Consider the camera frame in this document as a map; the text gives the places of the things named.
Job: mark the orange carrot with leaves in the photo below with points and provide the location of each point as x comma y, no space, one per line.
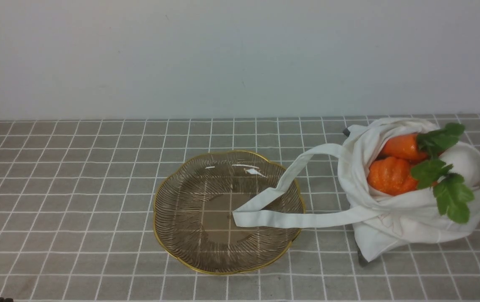
416,147

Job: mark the white cloth tote bag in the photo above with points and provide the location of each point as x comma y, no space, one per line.
381,222

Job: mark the grey checked tablecloth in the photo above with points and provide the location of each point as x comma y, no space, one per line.
76,220

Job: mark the white radish with leaves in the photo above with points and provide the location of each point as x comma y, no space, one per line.
452,176

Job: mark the gold-rimmed glass bowl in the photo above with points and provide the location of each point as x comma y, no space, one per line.
193,214

